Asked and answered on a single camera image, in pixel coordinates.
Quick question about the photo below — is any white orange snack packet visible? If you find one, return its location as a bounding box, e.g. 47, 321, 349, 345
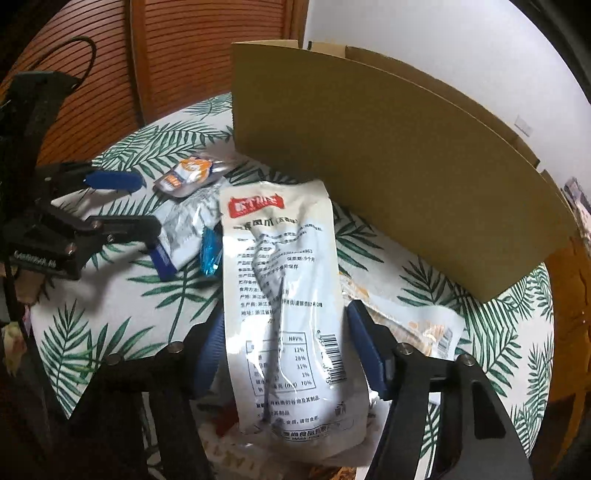
339, 272, 465, 358

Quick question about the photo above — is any brown cardboard box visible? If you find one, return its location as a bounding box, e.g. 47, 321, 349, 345
230, 39, 580, 304

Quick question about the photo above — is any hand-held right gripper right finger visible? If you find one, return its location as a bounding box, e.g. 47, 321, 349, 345
346, 300, 532, 480

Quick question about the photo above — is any brown slatted wardrobe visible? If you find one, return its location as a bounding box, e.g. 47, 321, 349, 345
0, 0, 310, 167

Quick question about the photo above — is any black cable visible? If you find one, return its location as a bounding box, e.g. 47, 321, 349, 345
14, 37, 96, 88

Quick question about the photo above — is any silver white snack packet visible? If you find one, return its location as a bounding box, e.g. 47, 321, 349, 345
154, 187, 222, 271

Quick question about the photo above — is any small orange snack packet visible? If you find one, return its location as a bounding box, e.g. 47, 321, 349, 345
154, 156, 227, 197

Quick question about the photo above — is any large white snack packet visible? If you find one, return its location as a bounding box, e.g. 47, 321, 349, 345
218, 179, 393, 467

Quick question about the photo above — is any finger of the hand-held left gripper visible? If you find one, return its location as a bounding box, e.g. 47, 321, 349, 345
74, 213, 178, 281
39, 161, 145, 197

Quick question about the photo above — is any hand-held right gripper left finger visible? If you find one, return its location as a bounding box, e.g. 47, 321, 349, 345
60, 302, 229, 480

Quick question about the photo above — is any wooden cabinet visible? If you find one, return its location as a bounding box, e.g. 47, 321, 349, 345
545, 171, 591, 416

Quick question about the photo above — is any leaf print cloth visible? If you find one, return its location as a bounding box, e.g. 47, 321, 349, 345
28, 92, 555, 480

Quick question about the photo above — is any blue candy wrapper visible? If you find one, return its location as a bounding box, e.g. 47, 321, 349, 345
199, 226, 223, 278

